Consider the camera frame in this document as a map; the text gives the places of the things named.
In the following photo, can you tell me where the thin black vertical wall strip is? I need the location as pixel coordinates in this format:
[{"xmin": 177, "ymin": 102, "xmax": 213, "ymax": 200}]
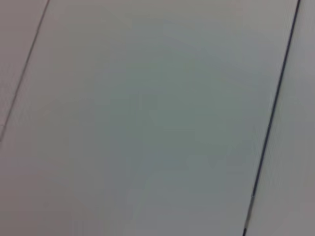
[{"xmin": 243, "ymin": 0, "xmax": 302, "ymax": 236}]

